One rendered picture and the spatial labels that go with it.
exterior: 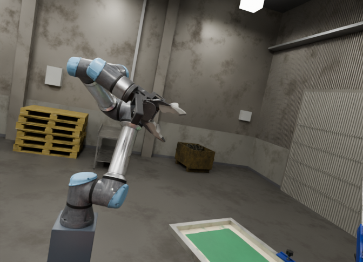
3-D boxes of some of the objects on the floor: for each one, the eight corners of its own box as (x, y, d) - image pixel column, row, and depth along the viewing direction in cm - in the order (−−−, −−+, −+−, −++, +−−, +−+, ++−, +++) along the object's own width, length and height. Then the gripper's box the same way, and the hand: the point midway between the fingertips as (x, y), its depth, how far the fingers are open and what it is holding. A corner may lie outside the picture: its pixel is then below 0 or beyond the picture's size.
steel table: (120, 153, 715) (125, 125, 707) (120, 172, 558) (126, 135, 549) (98, 150, 699) (102, 121, 691) (91, 169, 542) (97, 131, 533)
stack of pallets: (84, 149, 690) (89, 113, 680) (78, 159, 596) (85, 117, 585) (27, 142, 653) (32, 104, 643) (11, 150, 559) (17, 107, 549)
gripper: (147, 67, 85) (194, 102, 86) (123, 107, 94) (167, 138, 95) (136, 73, 77) (188, 111, 78) (113, 115, 86) (159, 149, 88)
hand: (174, 129), depth 84 cm, fingers open, 13 cm apart
